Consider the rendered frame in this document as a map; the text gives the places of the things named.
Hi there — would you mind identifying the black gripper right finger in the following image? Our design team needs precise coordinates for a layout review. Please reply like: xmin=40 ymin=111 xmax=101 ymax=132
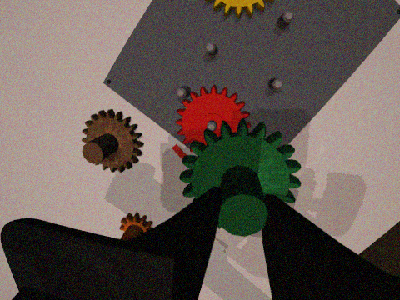
xmin=262 ymin=194 xmax=400 ymax=300

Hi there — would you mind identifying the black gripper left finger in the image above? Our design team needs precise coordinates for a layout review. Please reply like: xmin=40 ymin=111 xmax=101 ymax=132
xmin=0 ymin=186 xmax=223 ymax=300

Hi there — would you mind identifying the brown toothed gear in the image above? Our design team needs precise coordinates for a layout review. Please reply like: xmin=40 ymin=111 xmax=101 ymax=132
xmin=81 ymin=109 xmax=143 ymax=173

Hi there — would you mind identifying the orange gear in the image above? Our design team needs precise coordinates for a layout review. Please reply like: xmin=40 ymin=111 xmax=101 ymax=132
xmin=119 ymin=212 xmax=153 ymax=240

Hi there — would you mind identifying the green gear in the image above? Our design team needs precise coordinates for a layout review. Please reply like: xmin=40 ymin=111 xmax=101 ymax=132
xmin=180 ymin=117 xmax=301 ymax=237

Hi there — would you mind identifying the red gear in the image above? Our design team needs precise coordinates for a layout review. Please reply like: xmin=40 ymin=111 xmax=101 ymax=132
xmin=176 ymin=84 xmax=250 ymax=146

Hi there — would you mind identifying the red curved arrow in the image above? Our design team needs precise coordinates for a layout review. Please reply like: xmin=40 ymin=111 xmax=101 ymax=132
xmin=172 ymin=144 xmax=187 ymax=159

